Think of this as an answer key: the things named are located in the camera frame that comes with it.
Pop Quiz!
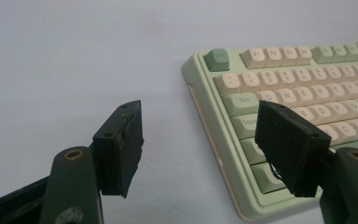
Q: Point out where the green and pink keyboard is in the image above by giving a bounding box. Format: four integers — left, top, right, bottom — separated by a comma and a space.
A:
181, 36, 358, 222

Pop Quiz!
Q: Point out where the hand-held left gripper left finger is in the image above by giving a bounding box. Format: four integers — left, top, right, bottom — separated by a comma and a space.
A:
91, 99, 145, 199

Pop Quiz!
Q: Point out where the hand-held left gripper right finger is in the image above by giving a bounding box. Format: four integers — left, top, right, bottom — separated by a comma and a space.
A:
254, 100, 333, 199

